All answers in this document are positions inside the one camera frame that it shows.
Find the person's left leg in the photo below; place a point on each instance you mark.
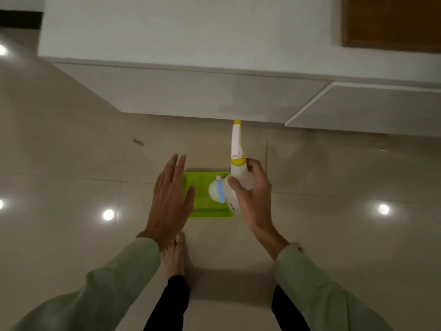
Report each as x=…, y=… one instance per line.
x=170, y=303

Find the person's right leg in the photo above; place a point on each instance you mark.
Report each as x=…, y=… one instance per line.
x=286, y=313

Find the white cabinet door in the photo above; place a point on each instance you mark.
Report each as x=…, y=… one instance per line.
x=372, y=106

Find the person's left thumb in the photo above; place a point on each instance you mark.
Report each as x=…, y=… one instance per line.
x=191, y=199

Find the person's right hand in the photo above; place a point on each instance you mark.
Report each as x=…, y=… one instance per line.
x=256, y=210

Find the person's right thumb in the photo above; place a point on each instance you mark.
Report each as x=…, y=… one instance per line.
x=236, y=188

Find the person's left hand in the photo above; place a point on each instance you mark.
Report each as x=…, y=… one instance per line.
x=168, y=210

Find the white cabinet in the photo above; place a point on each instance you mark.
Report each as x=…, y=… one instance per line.
x=193, y=48

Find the small dark floor debris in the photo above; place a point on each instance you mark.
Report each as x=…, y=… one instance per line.
x=138, y=141

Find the person's right forearm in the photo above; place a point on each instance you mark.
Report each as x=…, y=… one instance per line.
x=317, y=293

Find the green plastic tray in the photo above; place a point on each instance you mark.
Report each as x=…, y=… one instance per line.
x=199, y=203

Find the brown wooden panel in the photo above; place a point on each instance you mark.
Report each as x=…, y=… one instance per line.
x=392, y=20

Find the person's left forearm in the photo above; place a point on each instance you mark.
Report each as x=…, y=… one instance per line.
x=103, y=289

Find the person's left middle finger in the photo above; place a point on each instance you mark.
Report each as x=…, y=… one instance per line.
x=171, y=172

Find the person's leg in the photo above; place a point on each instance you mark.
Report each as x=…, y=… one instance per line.
x=286, y=313
x=170, y=303

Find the person's left foot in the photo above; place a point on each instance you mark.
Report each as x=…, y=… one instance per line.
x=173, y=258

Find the white sock with yellow stripes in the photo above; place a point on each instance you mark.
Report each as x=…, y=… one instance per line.
x=237, y=144

